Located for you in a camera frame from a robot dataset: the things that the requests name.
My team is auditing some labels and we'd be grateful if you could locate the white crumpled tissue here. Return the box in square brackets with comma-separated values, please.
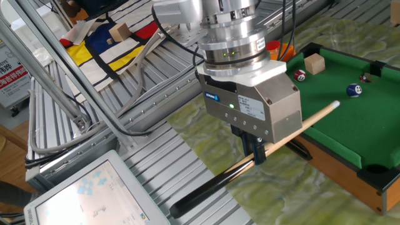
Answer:
[32, 46, 54, 68]

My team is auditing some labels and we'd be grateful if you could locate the aluminium frame post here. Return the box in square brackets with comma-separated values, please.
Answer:
[4, 0, 138, 149]

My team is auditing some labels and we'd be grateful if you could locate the white sign red lettering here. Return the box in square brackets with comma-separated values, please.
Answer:
[0, 46, 32, 110]

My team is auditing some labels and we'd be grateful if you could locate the bare person forearm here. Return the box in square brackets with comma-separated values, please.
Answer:
[61, 0, 83, 19]

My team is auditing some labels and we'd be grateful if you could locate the black cable bundle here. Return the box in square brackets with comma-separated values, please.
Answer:
[102, 46, 206, 138]

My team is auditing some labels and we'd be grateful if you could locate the orange brown box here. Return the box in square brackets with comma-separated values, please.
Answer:
[68, 9, 90, 25]

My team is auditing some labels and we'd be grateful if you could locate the orange box red push button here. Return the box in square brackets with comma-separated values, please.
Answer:
[265, 39, 297, 62]

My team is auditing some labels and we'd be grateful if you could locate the wooden pool cue black handle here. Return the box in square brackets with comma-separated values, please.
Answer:
[169, 100, 341, 219]

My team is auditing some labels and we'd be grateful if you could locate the silver Schunk gripper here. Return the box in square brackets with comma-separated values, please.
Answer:
[198, 72, 303, 166]

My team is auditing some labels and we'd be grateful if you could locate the white touchscreen teach pendant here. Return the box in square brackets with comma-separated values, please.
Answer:
[23, 149, 171, 225]

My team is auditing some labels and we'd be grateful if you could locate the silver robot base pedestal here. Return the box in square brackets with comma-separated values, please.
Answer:
[168, 26, 209, 48]

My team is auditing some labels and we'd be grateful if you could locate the aluminium diagonal frame strut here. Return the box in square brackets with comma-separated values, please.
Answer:
[0, 14, 91, 132]

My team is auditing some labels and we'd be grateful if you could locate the grey corrugated hose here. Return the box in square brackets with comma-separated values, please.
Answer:
[27, 20, 181, 154]

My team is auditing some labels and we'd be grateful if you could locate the maroon striped pool ball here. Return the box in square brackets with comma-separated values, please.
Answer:
[292, 69, 308, 83]

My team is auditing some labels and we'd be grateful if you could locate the green marble pattern mat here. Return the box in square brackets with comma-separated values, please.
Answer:
[167, 14, 400, 225]

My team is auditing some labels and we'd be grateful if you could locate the thick black cable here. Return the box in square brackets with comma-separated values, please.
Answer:
[277, 0, 298, 62]

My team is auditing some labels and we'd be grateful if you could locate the colour block patterned cloth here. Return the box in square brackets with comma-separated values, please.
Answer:
[59, 0, 176, 106]

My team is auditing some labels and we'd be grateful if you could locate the wooden furniture piece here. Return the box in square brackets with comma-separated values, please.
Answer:
[0, 124, 28, 151]

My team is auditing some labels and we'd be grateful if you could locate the mini green felt pool table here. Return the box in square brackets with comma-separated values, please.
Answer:
[286, 42, 400, 216]

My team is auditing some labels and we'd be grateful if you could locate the blue striped pool ball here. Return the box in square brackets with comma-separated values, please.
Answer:
[346, 82, 363, 98]

